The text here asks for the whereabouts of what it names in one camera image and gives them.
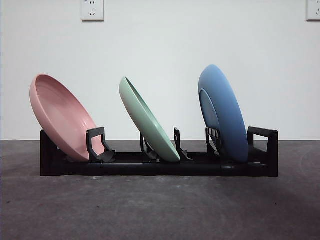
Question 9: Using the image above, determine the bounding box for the white wall power outlet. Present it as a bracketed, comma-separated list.
[306, 0, 320, 22]
[80, 0, 105, 22]

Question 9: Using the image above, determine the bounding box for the green round plate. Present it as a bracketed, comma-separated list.
[118, 76, 181, 162]

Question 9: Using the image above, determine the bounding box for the blue round plate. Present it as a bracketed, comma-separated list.
[198, 64, 249, 163]

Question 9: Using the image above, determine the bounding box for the black plastic dish rack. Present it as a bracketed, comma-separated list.
[39, 126, 279, 178]

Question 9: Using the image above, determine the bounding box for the pink round plate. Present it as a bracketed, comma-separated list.
[29, 73, 105, 163]

